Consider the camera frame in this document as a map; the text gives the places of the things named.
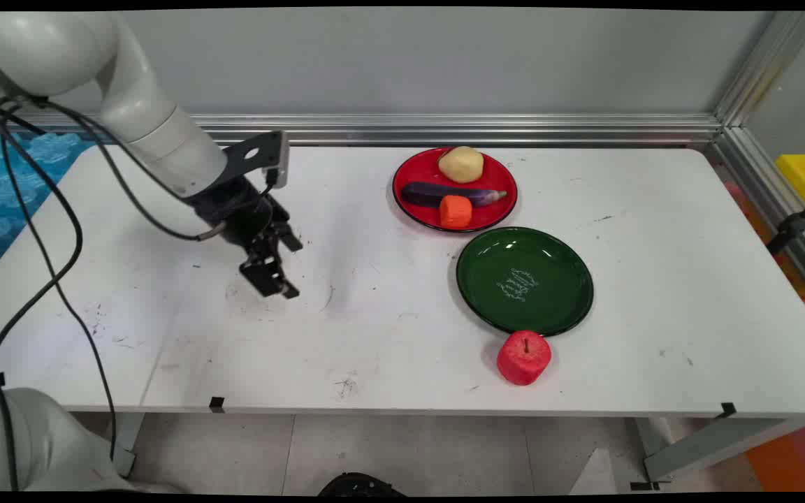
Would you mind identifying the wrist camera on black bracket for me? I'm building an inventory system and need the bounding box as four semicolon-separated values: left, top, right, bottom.
220;130;290;190

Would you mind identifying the blue foam mat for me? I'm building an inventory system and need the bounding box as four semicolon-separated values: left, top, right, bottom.
0;131;98;284

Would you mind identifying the orange box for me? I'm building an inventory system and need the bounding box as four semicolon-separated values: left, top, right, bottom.
745;419;805;492

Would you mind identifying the red round plate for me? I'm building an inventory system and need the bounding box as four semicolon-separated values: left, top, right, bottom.
392;147;518;233

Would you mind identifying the orange toy carrot piece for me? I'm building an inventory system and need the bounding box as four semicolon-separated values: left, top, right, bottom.
440;195;474;230

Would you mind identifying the aluminium frame rail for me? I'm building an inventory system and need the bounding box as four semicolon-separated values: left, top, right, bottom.
0;11;805;312

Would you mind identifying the black round floor object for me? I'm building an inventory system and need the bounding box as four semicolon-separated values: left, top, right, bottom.
317;472;407;497

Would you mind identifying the purple toy eggplant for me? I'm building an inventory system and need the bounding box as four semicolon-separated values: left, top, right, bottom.
400;182;508;209

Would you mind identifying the green round plate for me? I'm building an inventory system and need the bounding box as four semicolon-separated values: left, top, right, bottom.
456;226;595;337

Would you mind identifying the red toy apple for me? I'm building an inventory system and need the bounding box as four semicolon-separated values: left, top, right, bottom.
497;330;552;386

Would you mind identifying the grey table leg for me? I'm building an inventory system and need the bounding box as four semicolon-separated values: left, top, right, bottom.
630;417;805;490

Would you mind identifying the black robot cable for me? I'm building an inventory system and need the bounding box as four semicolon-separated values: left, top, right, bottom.
0;96;278;492

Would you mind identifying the yellow toy potato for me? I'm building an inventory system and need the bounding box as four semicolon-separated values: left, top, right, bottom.
437;145;485;184

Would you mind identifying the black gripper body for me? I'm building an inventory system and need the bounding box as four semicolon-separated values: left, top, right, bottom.
187;176;292;256

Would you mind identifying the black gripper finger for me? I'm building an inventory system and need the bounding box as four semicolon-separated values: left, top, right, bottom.
239;238;287;298
273;222;304;300

